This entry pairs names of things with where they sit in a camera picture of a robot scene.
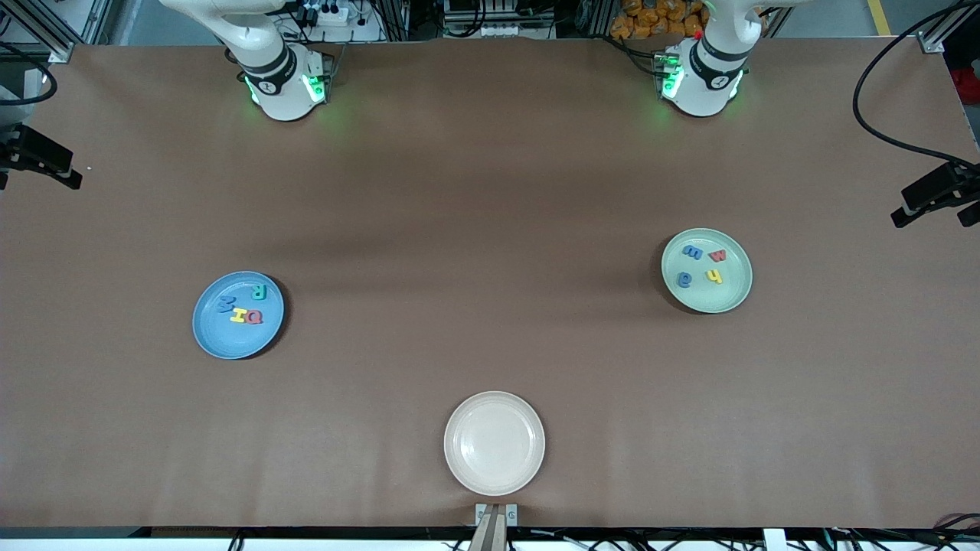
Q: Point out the red lowercase letter w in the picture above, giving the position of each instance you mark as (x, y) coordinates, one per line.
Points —
(718, 255)

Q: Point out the white tag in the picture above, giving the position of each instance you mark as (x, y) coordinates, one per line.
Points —
(774, 539)

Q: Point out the equipment rack shelf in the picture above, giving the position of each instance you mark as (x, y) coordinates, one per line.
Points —
(498, 23)

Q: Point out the aluminium frame profile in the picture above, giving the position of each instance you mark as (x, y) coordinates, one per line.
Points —
(46, 30)
(935, 34)

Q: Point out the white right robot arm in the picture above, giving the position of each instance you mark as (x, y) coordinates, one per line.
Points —
(283, 92)

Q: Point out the blue lowercase letter m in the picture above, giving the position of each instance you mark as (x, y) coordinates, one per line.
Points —
(693, 251)

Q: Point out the white power strip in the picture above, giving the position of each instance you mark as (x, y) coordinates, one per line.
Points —
(329, 13)

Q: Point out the blue uppercase letter W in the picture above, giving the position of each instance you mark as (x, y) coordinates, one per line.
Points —
(227, 304)

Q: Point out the green plate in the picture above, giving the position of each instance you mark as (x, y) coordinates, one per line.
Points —
(727, 295)

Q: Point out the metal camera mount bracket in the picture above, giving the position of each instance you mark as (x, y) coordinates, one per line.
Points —
(496, 520)

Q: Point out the red shoe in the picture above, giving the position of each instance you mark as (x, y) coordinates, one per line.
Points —
(966, 84)

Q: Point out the yellow uppercase letter H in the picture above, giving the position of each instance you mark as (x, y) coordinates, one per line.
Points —
(238, 314)

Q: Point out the blue plate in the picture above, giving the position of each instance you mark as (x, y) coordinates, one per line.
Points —
(237, 340)

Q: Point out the beige plate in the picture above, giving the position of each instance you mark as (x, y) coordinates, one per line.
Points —
(494, 444)

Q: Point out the yellow lowercase letter h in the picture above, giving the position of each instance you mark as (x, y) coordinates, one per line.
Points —
(714, 276)

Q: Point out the teal uppercase letter R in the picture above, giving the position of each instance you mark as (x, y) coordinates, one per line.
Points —
(259, 292)

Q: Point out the red uppercase letter Q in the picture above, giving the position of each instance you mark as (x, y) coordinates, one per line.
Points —
(257, 317)

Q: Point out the blue lowercase letter a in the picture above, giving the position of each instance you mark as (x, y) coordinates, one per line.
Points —
(684, 280)

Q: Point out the brown table mat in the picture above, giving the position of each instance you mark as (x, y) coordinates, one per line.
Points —
(689, 421)

